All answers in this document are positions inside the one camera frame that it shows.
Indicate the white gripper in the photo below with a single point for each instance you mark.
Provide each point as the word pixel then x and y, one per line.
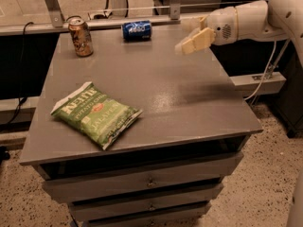
pixel 222 25

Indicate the blue pepsi can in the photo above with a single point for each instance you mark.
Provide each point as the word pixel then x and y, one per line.
pixel 137 31

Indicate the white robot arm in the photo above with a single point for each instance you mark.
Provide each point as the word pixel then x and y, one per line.
pixel 261 193

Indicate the brown patterned soda can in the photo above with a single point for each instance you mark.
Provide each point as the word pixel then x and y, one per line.
pixel 81 36

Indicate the green jalapeno chip bag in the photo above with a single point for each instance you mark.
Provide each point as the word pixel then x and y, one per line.
pixel 95 114

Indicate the grey metal railing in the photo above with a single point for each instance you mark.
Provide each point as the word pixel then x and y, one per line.
pixel 135 18

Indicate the grey drawer cabinet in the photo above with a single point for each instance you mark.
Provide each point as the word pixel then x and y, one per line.
pixel 190 107

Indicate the bottom grey drawer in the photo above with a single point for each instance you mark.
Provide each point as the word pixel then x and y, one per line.
pixel 149 219

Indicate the grey drawer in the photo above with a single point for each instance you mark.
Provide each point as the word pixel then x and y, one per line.
pixel 142 178
pixel 145 201
pixel 149 219

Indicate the top grey drawer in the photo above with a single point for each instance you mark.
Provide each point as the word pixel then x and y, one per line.
pixel 142 178

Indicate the middle grey drawer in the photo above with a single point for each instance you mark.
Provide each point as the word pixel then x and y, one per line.
pixel 145 201

